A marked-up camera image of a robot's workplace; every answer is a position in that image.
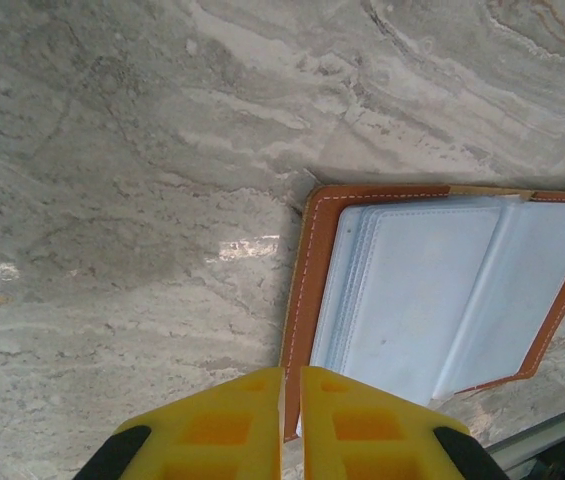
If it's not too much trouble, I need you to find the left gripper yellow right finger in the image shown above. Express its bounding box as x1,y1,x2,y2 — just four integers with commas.
300,365,511,480

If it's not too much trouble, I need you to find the long aluminium mounting rail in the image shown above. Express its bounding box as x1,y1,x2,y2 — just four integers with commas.
481,394,565,474

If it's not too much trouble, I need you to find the brown leather card holder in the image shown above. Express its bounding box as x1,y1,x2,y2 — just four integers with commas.
279,183,565,444

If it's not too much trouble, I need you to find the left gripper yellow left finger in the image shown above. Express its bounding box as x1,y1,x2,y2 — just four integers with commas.
74,366,284,480

